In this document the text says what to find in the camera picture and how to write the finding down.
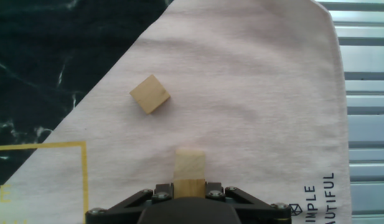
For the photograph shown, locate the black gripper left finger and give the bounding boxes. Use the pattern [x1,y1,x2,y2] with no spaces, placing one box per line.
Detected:
[85,182,174,224]

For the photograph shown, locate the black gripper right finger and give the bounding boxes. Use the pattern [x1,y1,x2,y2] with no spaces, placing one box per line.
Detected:
[205,182,293,224]

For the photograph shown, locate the small wooden cube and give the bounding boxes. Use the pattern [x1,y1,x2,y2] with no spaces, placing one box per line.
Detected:
[173,178,207,199]
[129,73,172,115]
[173,147,207,181]

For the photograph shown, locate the marble and pink tablecloth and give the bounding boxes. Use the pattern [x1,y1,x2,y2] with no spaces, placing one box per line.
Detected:
[0,0,354,224]

